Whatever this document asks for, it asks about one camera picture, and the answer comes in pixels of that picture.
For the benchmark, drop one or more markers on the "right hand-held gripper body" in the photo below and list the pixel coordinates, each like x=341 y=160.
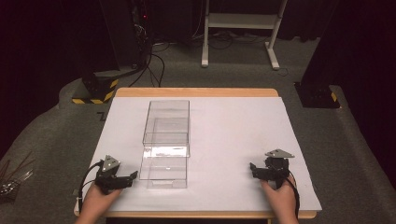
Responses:
x=276 y=171

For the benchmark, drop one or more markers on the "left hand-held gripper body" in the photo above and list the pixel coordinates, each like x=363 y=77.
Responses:
x=107 y=180

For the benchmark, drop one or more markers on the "clear plastic drawer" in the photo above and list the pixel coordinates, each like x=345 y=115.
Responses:
x=163 y=171

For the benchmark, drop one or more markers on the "clear plastic drawer housing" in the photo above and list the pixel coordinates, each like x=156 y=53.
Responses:
x=166 y=124

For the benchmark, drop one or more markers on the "person's left hand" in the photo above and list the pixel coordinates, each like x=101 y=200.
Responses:
x=96 y=202

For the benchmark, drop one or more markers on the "person's right hand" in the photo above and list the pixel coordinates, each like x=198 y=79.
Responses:
x=281 y=202

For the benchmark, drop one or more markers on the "white table mat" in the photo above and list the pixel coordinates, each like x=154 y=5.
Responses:
x=236 y=140

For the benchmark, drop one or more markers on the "black square stand base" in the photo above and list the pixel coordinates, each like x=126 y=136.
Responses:
x=317 y=95

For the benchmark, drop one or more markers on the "black yellow-striped stand base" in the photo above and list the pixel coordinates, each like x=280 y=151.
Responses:
x=98 y=88

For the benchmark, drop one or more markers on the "bundle of metal rods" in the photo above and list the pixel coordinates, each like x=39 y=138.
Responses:
x=14 y=180

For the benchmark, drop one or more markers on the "wooden table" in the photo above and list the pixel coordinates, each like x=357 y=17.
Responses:
x=196 y=92

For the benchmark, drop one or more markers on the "black equipment column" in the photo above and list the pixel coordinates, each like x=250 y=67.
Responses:
x=124 y=31

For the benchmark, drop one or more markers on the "white metal stand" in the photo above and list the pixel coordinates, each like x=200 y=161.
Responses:
x=239 y=20

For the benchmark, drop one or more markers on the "dark curtain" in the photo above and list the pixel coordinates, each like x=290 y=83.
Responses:
x=358 y=46

